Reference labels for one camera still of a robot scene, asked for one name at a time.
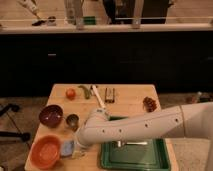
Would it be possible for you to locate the small metal cup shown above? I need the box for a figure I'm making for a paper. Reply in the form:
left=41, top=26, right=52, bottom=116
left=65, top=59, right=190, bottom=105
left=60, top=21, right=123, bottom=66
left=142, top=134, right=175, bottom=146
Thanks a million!
left=66, top=114, right=79, bottom=131

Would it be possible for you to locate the purple bowl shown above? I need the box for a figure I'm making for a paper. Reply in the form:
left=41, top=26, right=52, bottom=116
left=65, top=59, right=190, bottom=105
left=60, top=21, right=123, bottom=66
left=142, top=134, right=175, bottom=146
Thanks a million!
left=39, top=105, right=63, bottom=128

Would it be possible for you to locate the metal fork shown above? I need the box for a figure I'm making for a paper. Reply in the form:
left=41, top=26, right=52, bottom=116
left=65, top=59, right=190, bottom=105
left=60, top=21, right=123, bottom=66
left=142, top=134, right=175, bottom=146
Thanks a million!
left=117, top=141, right=148, bottom=147

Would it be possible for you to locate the orange bowl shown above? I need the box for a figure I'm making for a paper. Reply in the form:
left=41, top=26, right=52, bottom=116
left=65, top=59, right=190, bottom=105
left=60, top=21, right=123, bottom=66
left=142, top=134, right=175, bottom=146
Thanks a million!
left=30, top=135, right=61, bottom=170

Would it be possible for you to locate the black cabinet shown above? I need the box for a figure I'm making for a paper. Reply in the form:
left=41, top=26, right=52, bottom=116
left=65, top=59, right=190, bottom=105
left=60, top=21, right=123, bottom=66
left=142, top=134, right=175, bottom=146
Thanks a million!
left=0, top=31, right=213, bottom=97

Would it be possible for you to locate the wooden table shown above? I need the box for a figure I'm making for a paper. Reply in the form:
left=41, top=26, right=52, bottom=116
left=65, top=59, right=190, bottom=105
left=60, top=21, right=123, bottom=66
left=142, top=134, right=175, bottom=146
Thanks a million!
left=24, top=83, right=180, bottom=171

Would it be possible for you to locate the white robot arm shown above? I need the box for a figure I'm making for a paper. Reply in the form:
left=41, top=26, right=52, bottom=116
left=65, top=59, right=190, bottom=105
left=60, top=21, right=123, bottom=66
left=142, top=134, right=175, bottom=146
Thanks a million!
left=75, top=102, right=213, bottom=171

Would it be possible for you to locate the green plastic tray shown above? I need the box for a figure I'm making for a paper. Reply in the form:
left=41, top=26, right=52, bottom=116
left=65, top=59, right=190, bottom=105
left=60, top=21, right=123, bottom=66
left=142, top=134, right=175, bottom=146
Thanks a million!
left=99, top=115, right=172, bottom=171

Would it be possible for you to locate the green pepper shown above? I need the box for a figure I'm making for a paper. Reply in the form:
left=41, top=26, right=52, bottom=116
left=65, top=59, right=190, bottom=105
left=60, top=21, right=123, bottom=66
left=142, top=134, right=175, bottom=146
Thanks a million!
left=78, top=85, right=90, bottom=99

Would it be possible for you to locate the brown chocolate bar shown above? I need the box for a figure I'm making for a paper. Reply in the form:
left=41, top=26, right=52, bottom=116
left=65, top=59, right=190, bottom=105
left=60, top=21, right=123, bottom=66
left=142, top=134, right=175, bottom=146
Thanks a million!
left=105, top=88, right=115, bottom=103

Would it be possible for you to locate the red grape bunch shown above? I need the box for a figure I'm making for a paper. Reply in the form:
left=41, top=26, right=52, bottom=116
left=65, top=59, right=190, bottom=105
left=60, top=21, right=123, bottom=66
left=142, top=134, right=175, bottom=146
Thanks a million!
left=143, top=97, right=157, bottom=112

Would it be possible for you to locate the blue sponge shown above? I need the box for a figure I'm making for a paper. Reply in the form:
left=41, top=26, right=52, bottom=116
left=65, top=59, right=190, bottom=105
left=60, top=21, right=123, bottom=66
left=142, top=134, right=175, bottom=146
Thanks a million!
left=60, top=140, right=85, bottom=159

